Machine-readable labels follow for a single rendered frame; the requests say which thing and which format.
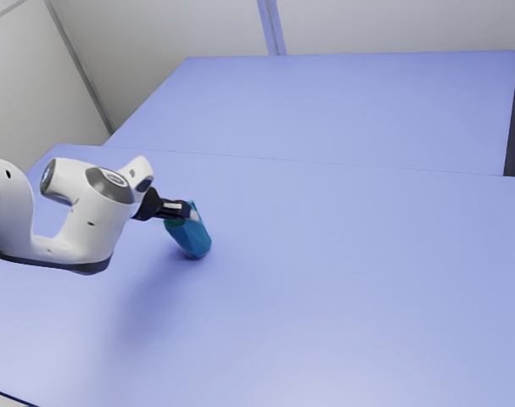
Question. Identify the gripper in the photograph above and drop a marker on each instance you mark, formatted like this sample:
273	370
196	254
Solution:
149	207

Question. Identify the teal faceted mug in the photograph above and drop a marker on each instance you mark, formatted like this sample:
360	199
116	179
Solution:
191	237

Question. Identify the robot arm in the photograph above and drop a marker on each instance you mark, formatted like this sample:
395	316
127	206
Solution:
83	220

